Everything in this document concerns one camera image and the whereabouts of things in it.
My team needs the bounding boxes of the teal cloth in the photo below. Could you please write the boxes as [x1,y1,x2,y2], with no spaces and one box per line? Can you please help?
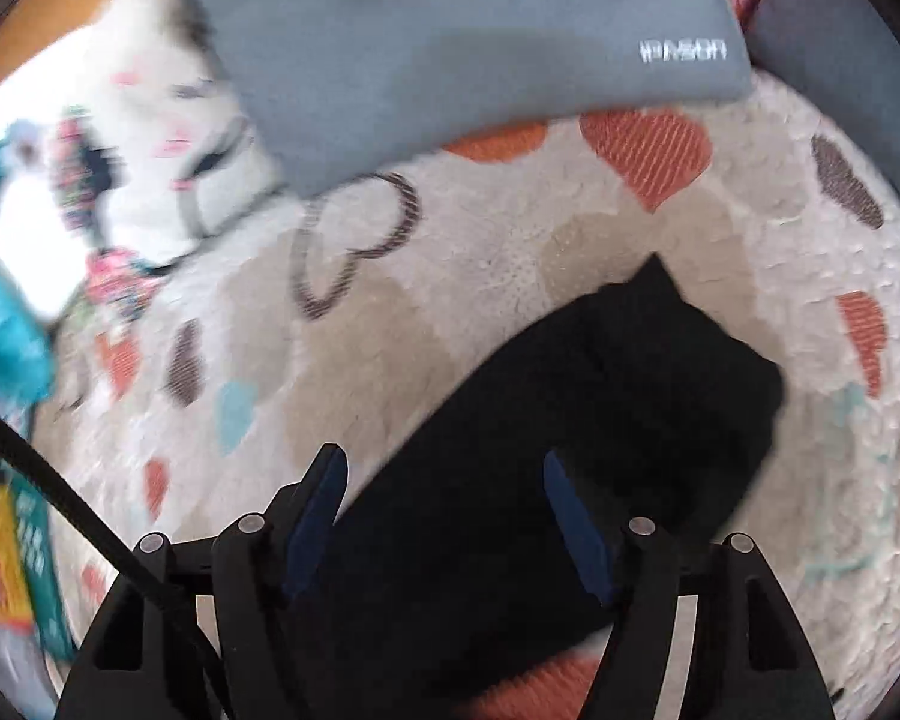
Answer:
[0,139,55,402]

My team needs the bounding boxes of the white floral printed cloth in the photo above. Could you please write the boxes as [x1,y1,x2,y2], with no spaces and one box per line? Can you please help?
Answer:
[0,0,286,331]

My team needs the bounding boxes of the black pants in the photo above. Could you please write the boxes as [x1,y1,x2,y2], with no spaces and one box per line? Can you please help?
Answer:
[292,253,787,720]

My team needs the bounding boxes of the white heart-print quilt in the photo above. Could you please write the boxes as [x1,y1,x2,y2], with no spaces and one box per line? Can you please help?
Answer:
[30,67,900,720]

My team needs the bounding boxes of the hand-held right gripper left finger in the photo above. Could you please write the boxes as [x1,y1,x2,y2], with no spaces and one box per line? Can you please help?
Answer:
[54,444,350,720]

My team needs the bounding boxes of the grey garment with white logo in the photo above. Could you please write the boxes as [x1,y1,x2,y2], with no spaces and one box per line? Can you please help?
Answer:
[176,0,752,200]

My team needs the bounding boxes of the black cable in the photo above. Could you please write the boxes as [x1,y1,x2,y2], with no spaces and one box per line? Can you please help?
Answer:
[0,396,230,720]

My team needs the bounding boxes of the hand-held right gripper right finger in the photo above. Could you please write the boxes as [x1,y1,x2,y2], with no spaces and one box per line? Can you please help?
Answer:
[542,448,837,720]

